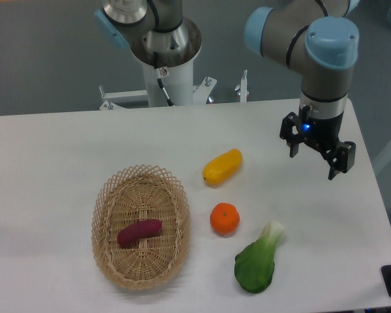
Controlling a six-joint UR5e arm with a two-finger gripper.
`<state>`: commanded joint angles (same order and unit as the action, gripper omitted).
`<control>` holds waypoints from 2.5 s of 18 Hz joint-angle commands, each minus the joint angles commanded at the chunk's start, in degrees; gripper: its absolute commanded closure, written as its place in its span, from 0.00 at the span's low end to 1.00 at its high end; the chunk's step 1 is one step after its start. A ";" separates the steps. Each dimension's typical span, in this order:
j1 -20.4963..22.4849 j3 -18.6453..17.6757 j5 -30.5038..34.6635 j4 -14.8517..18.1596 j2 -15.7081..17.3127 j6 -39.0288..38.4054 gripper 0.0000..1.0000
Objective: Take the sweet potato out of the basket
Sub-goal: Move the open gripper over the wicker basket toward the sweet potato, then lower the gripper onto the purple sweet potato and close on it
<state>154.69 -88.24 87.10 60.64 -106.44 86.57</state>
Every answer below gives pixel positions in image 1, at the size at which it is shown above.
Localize woven wicker basket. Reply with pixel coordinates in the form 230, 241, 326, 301
91, 165, 190, 290

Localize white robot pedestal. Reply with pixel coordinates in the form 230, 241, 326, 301
128, 16, 203, 108

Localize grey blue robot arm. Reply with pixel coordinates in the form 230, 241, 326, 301
94, 1, 359, 178

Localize orange tangerine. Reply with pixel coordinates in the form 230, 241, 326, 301
210, 202, 240, 235

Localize white metal base frame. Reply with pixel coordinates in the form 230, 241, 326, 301
99, 70, 250, 110

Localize yellow mango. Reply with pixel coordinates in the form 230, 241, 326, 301
202, 149, 242, 186

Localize green bok choy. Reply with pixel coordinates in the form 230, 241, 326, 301
234, 221, 285, 293

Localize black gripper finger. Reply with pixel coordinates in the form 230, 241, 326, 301
280, 112, 304, 158
321, 141, 356, 181

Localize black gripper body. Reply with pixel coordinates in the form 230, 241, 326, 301
293, 100, 347, 153

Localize purple sweet potato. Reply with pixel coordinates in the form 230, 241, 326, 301
117, 219, 162, 248

